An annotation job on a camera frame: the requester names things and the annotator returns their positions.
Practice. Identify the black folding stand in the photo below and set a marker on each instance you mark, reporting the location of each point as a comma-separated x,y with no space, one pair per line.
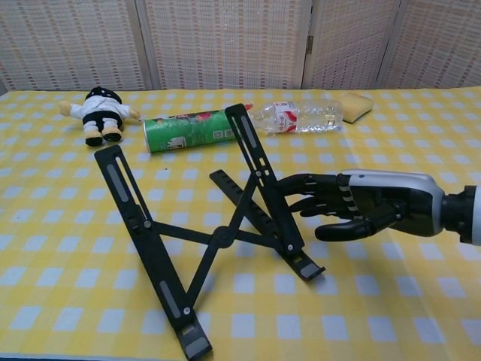
221,237

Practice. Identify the brass screen hinge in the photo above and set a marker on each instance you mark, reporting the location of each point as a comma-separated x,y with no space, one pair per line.
310,44

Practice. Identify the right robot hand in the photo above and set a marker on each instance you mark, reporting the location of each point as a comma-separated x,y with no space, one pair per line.
394,195

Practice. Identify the woven folding screen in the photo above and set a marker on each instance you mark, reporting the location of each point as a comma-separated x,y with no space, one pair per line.
225,37

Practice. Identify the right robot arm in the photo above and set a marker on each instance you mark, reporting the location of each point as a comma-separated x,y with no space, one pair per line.
466,214

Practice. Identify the yellow sponge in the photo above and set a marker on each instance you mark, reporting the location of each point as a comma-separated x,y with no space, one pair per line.
355,105

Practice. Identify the yellow checkered tablecloth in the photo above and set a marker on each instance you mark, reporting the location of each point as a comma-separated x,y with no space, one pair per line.
376,301

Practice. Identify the plush doll white shirt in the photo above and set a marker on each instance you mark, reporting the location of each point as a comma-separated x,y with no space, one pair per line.
99,109

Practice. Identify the green chip can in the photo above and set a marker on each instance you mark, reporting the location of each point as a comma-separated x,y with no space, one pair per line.
188,129

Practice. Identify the clear plastic water bottle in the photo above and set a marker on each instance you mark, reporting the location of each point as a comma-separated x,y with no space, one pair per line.
293,118

